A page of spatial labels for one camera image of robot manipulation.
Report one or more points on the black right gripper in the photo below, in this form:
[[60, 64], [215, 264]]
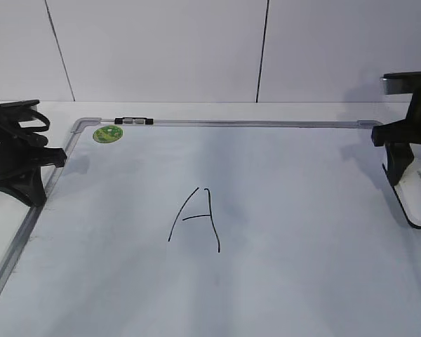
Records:
[[396, 137]]

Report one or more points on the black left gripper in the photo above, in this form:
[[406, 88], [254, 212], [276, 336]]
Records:
[[23, 150]]

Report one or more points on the white whiteboard eraser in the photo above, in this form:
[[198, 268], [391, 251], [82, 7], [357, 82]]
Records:
[[408, 193]]

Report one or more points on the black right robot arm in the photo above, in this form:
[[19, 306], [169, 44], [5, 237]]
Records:
[[413, 114]]

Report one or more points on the round green sticker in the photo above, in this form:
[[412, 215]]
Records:
[[108, 134]]

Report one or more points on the white aluminium-framed whiteboard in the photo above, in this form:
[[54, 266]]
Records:
[[186, 228]]

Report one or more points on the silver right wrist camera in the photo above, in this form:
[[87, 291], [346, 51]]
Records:
[[401, 82]]

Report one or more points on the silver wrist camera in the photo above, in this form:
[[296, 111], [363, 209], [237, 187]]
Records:
[[22, 105], [401, 82]]

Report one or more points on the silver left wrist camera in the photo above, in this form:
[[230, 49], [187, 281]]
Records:
[[22, 105]]

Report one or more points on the black hanging clip on frame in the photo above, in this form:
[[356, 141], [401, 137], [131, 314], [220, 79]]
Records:
[[133, 120]]

